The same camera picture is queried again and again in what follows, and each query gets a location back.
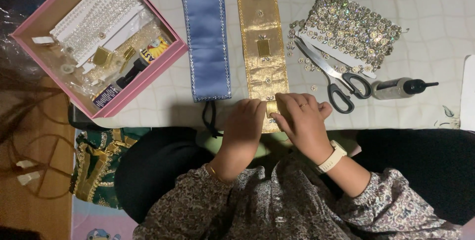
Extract black cord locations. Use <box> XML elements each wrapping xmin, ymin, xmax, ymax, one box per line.
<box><xmin>201</xmin><ymin>100</ymin><xmax>224</xmax><ymax>139</ymax></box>

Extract crumpled clear plastic wrap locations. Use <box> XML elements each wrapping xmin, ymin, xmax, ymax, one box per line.
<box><xmin>0</xmin><ymin>0</ymin><xmax>41</xmax><ymax>81</ymax></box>

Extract person's left hand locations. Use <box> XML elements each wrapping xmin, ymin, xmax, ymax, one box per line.
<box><xmin>224</xmin><ymin>98</ymin><xmax>268</xmax><ymax>157</ymax></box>

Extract blue satin band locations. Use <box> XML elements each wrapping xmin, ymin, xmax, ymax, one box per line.
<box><xmin>181</xmin><ymin>0</ymin><xmax>232</xmax><ymax>103</ymax></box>

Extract ribbed gold rectangular ornament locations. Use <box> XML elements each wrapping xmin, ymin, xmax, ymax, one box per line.
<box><xmin>265</xmin><ymin>100</ymin><xmax>280</xmax><ymax>119</ymax></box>
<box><xmin>257</xmin><ymin>39</ymin><xmax>272</xmax><ymax>58</ymax></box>

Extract white sheet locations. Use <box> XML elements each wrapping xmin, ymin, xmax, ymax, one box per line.
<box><xmin>459</xmin><ymin>54</ymin><xmax>475</xmax><ymax>132</ymax></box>

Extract gold bead trim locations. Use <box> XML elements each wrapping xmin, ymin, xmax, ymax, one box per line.
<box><xmin>85</xmin><ymin>24</ymin><xmax>165</xmax><ymax>82</ymax></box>

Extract pink cardboard box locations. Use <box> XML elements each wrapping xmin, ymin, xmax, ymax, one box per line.
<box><xmin>10</xmin><ymin>0</ymin><xmax>189</xmax><ymax>120</ymax></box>

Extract small ribbed gold ornament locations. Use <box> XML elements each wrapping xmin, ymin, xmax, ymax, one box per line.
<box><xmin>119</xmin><ymin>46</ymin><xmax>136</xmax><ymax>73</ymax></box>

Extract card of rhinestone trim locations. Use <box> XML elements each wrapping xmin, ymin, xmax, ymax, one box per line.
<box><xmin>296</xmin><ymin>0</ymin><xmax>404</xmax><ymax>80</ymax></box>

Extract clear glue bottle black nozzle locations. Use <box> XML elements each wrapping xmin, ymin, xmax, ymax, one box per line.
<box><xmin>371</xmin><ymin>77</ymin><xmax>439</xmax><ymax>100</ymax></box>

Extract small white paper tag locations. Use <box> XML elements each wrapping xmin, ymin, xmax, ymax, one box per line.
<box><xmin>31</xmin><ymin>36</ymin><xmax>56</xmax><ymax>46</ymax></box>

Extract green gold embroidered garment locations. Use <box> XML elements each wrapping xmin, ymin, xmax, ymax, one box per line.
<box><xmin>69</xmin><ymin>126</ymin><xmax>151</xmax><ymax>210</ymax></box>

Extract glue tube with yellow label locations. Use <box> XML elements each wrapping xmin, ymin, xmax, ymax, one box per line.
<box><xmin>139</xmin><ymin>35</ymin><xmax>170</xmax><ymax>66</ymax></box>

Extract white pearl trim card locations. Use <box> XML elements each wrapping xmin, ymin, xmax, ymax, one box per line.
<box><xmin>50</xmin><ymin>0</ymin><xmax>146</xmax><ymax>67</ymax></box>

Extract ribbed gold square ornament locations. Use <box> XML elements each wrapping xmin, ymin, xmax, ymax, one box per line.
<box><xmin>92</xmin><ymin>46</ymin><xmax>114</xmax><ymax>66</ymax></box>

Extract person's right hand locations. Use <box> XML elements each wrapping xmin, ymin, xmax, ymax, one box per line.
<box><xmin>270</xmin><ymin>92</ymin><xmax>333</xmax><ymax>165</ymax></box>

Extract black trousers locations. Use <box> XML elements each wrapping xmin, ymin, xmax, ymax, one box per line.
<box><xmin>114</xmin><ymin>126</ymin><xmax>475</xmax><ymax>226</ymax></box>

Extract white quilted cloth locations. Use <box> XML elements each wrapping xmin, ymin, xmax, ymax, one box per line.
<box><xmin>91</xmin><ymin>0</ymin><xmax>475</xmax><ymax>130</ymax></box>

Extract cream smartwatch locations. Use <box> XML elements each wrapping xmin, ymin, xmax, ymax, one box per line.
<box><xmin>315</xmin><ymin>140</ymin><xmax>348</xmax><ymax>174</ymax></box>

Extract thin gold bracelet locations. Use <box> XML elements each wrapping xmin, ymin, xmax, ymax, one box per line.
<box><xmin>205</xmin><ymin>163</ymin><xmax>224</xmax><ymax>184</ymax></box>

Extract gold fabric band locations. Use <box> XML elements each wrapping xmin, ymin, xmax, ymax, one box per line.
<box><xmin>233</xmin><ymin>0</ymin><xmax>290</xmax><ymax>134</ymax></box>

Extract scattered loose rhinestone studs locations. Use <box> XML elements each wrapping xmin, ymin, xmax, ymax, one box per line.
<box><xmin>285</xmin><ymin>19</ymin><xmax>360</xmax><ymax>93</ymax></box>

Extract black-handled scissors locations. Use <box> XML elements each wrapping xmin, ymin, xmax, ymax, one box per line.
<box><xmin>294</xmin><ymin>37</ymin><xmax>373</xmax><ymax>115</ymax></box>

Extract floral patterned blouse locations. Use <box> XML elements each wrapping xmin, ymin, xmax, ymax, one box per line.
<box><xmin>132</xmin><ymin>155</ymin><xmax>464</xmax><ymax>240</ymax></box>

